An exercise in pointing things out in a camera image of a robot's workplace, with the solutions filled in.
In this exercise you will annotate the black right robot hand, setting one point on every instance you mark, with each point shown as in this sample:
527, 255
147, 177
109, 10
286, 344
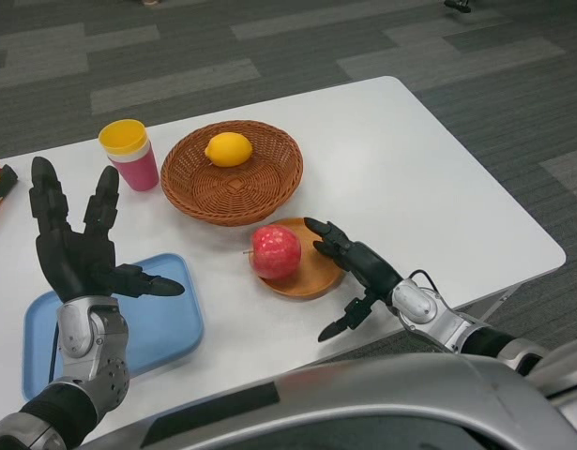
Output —
370, 269

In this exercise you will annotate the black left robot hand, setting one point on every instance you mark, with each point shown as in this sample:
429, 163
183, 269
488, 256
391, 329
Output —
77, 258

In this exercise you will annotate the red apple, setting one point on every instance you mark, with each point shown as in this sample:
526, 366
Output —
276, 253

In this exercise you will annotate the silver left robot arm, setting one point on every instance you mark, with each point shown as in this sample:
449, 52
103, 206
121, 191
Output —
86, 342

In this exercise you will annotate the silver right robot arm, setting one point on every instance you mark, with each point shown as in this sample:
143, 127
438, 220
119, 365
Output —
424, 307

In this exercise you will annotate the orange round plate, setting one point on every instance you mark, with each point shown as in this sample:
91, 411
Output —
316, 276

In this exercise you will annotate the pink plastic cup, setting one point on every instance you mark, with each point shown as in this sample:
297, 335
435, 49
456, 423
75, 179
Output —
138, 173

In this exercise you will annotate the light blue plastic tray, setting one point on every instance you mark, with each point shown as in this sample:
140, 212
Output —
166, 319

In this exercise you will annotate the yellow plastic cup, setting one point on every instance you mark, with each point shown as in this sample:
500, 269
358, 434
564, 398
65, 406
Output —
121, 138

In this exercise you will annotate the white plastic cup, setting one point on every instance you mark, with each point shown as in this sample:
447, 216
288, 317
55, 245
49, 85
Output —
147, 151

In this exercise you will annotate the silver robot chest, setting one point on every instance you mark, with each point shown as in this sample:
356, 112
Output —
410, 403

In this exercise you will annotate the brown wicker basket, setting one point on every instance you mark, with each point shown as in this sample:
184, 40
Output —
232, 192

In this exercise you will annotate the yellow lemon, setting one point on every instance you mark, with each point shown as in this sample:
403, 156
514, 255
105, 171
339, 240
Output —
228, 150

